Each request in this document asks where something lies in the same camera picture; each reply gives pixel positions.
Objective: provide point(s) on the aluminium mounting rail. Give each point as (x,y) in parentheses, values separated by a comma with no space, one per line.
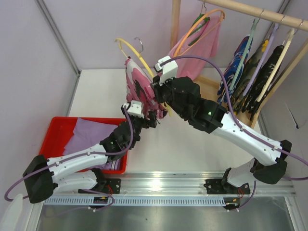
(153,183)

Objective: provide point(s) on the wooden clothes rack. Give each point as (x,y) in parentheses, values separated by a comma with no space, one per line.
(208,86)

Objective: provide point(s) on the pink camouflage trousers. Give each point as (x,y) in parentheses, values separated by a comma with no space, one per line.
(139,89)

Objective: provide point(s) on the yellow hanger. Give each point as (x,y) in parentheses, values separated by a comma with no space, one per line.
(146,68)

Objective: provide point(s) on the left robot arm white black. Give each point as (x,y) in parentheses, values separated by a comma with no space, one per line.
(79,171)

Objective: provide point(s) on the white slotted cable duct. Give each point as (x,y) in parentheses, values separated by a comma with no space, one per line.
(135,200)

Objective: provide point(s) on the red plastic bin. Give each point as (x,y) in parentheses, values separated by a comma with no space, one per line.
(67,135)

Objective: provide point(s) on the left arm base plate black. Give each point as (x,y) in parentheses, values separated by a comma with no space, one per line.
(109,186)

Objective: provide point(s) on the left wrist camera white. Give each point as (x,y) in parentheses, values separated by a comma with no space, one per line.
(133,109)

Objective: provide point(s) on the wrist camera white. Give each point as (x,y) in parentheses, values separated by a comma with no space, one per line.
(133,109)
(167,68)

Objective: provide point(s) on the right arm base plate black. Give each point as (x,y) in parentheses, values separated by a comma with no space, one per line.
(220,186)

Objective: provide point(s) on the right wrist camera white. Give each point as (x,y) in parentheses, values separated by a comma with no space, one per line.
(167,68)

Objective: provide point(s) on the purple folded garment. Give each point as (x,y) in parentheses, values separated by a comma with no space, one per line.
(86,134)

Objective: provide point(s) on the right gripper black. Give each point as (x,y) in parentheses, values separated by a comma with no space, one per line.
(159,90)

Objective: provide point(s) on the blue patterned trousers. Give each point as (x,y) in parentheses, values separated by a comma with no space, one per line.
(232,67)

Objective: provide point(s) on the purple hanger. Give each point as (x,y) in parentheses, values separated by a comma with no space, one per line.
(259,65)

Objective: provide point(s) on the mint green hanger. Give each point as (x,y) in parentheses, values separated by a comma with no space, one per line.
(247,49)

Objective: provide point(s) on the black patterned trousers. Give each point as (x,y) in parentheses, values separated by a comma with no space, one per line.
(251,105)

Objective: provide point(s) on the orange hanger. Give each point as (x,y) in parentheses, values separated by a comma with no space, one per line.
(216,18)

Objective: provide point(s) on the olive camouflage trousers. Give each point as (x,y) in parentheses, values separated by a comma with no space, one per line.
(249,68)

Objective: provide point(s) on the cream hanger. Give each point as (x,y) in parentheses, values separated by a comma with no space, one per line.
(286,45)

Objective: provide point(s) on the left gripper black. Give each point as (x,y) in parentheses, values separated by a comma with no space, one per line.
(146,119)

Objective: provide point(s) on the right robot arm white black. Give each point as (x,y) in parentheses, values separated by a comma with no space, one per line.
(268,164)

